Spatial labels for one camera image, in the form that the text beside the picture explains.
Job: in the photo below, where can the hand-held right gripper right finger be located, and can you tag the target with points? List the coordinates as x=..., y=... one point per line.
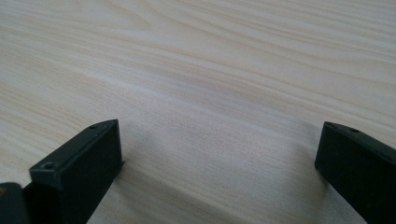
x=358, y=168

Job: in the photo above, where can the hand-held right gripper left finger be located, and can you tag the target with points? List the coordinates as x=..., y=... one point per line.
x=81, y=169

